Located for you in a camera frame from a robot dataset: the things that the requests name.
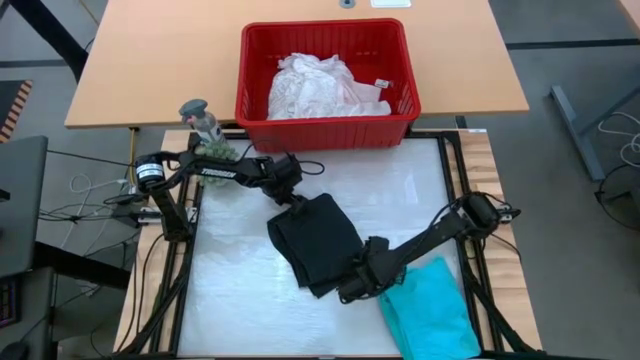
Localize black aluminium table frame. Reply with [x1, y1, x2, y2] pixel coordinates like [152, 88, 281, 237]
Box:
[117, 128, 544, 360]

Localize black floor cable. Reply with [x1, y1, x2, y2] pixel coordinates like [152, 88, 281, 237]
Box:
[38, 192, 146, 225]

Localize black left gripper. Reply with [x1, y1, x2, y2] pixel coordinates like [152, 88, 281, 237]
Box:
[262, 172, 314, 216]

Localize wooden workbench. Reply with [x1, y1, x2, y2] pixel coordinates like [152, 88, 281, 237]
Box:
[64, 0, 530, 130]

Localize grey metal desk leg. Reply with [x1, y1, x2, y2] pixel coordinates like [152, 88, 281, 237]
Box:
[549, 84, 640, 182]

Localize white lace garment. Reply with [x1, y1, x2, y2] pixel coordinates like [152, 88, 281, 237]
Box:
[267, 52, 371, 121]

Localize red plastic bin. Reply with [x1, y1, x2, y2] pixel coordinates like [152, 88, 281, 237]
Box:
[234, 18, 422, 154]

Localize white floor cable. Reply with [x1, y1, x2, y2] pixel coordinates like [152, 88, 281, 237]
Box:
[597, 110, 640, 169]

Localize teal drawstring shorts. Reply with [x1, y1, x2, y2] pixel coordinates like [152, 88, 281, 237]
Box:
[378, 256, 482, 360]

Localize black desk leg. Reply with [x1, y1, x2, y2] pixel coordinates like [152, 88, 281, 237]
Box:
[9, 0, 90, 84]

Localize green potted plant patterned pot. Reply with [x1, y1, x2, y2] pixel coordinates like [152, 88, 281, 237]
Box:
[193, 141, 240, 187]

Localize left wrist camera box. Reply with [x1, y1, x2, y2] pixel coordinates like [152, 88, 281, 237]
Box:
[276, 154, 304, 177]

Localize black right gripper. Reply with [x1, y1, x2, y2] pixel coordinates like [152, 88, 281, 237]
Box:
[337, 247, 404, 305]

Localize clear spray bottle black head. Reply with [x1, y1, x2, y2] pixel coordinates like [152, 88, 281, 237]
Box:
[178, 98, 226, 146]

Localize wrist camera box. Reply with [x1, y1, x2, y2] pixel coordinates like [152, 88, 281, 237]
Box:
[276, 154, 304, 177]
[365, 236, 391, 257]

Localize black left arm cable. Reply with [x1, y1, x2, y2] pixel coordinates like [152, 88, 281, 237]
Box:
[239, 142, 326, 177]

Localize black plug block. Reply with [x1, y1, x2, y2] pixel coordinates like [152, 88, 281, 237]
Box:
[492, 205, 521, 224]

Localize pinkish white garment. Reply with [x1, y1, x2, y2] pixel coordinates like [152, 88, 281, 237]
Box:
[342, 74, 393, 117]

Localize dark grey garment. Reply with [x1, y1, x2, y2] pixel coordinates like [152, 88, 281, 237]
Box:
[266, 193, 365, 300]

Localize thin white cable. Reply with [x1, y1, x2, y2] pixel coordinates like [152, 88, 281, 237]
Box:
[59, 172, 132, 251]

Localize grey flat panel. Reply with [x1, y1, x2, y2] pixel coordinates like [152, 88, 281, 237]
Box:
[0, 135, 49, 279]

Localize yellow cable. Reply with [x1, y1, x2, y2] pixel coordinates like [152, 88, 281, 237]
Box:
[128, 127, 139, 186]

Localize black cable loop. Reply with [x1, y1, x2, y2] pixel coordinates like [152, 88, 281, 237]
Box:
[593, 163, 640, 231]

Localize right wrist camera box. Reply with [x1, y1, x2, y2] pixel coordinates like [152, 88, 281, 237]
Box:
[365, 236, 391, 257]

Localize dark keyboard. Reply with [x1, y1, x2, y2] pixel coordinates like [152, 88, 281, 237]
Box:
[0, 277, 22, 329]

